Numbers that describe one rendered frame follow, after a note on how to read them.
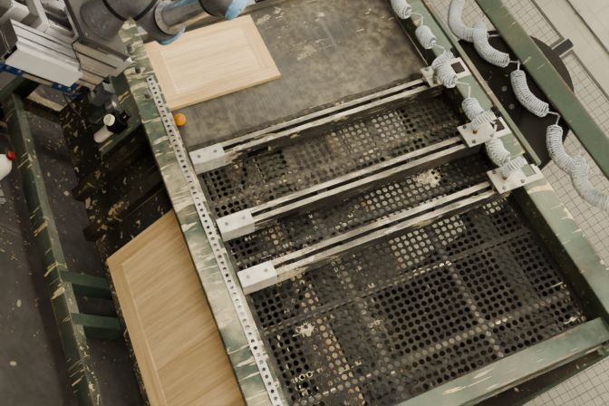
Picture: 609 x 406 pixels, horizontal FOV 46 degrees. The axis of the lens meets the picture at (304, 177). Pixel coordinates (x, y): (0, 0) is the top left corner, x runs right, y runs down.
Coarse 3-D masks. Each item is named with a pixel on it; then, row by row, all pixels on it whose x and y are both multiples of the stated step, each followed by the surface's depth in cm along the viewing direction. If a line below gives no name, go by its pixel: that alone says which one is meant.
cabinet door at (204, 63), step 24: (216, 24) 317; (240, 24) 317; (168, 48) 309; (192, 48) 310; (216, 48) 310; (240, 48) 310; (264, 48) 310; (168, 72) 302; (192, 72) 302; (216, 72) 303; (240, 72) 303; (264, 72) 303; (168, 96) 295; (192, 96) 295; (216, 96) 297
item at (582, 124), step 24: (480, 0) 344; (504, 24) 335; (528, 48) 326; (528, 72) 324; (552, 72) 317; (552, 96) 315; (576, 120) 307; (408, 144) 334; (600, 144) 299; (360, 168) 334; (600, 168) 297; (600, 360) 290; (552, 384) 299
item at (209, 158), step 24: (432, 72) 294; (384, 96) 293; (408, 96) 293; (432, 96) 300; (312, 120) 286; (336, 120) 286; (360, 120) 293; (216, 144) 277; (240, 144) 280; (264, 144) 279; (216, 168) 279
